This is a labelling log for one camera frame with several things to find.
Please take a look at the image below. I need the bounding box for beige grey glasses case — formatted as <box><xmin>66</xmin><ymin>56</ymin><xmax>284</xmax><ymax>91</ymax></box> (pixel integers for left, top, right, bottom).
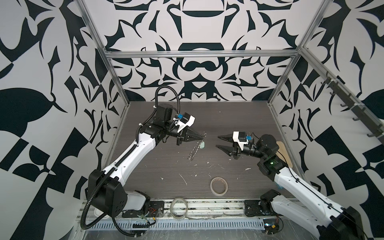
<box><xmin>276</xmin><ymin>141</ymin><xmax>293</xmax><ymax>168</ymax></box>

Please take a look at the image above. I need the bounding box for black corrugated cable conduit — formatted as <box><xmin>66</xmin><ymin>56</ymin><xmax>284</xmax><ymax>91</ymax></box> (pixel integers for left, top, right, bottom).
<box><xmin>80</xmin><ymin>85</ymin><xmax>181</xmax><ymax>238</ymax></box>

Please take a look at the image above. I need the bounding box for aluminium cage frame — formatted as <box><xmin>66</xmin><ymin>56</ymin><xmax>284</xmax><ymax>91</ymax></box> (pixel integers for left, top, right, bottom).
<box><xmin>80</xmin><ymin>1</ymin><xmax>384</xmax><ymax>179</ymax></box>

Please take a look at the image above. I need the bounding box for brown tape roll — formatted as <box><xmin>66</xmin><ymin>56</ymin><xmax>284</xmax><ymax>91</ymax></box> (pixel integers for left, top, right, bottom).
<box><xmin>210</xmin><ymin>177</ymin><xmax>229</xmax><ymax>197</ymax></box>

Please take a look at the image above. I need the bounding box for clear tape roll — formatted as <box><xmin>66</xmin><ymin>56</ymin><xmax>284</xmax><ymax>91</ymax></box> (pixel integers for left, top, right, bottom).
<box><xmin>169</xmin><ymin>197</ymin><xmax>189</xmax><ymax>221</ymax></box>

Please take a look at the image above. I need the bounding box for silver ball chain keyring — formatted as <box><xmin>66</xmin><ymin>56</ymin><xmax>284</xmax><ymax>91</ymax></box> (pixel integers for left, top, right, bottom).
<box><xmin>188</xmin><ymin>132</ymin><xmax>207</xmax><ymax>161</ymax></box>

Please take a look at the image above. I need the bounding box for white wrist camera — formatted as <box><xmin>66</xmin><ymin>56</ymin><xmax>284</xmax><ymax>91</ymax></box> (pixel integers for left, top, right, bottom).
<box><xmin>232</xmin><ymin>131</ymin><xmax>252</xmax><ymax>150</ymax></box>
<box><xmin>175</xmin><ymin>113</ymin><xmax>196</xmax><ymax>133</ymax></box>

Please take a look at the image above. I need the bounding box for white slotted cable duct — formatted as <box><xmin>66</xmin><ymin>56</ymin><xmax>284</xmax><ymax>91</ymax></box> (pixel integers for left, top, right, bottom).
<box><xmin>86</xmin><ymin>218</ymin><xmax>266</xmax><ymax>231</ymax></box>

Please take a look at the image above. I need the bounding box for green circuit board right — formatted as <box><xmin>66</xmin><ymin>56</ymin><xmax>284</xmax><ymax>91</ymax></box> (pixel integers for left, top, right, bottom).
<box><xmin>263</xmin><ymin>218</ymin><xmax>284</xmax><ymax>235</ymax></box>

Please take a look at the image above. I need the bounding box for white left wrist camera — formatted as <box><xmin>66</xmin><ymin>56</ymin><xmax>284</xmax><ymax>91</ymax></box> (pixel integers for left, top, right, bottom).
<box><xmin>175</xmin><ymin>113</ymin><xmax>196</xmax><ymax>133</ymax></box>

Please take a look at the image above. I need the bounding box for circuit board with wires left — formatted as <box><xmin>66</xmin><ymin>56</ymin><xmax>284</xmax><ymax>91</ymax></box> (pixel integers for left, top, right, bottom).
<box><xmin>132</xmin><ymin>206</ymin><xmax>164</xmax><ymax>229</ymax></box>

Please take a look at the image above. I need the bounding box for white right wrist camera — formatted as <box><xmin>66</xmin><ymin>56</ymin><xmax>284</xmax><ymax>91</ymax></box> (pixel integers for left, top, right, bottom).
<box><xmin>232</xmin><ymin>131</ymin><xmax>252</xmax><ymax>150</ymax></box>

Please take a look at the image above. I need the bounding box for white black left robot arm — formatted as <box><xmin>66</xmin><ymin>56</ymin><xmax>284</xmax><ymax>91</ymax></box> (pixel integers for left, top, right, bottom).
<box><xmin>87</xmin><ymin>104</ymin><xmax>203</xmax><ymax>218</ymax></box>

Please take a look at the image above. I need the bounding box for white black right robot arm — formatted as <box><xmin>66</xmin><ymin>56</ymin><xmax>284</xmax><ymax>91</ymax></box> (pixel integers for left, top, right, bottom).
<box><xmin>217</xmin><ymin>132</ymin><xmax>368</xmax><ymax>240</ymax></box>

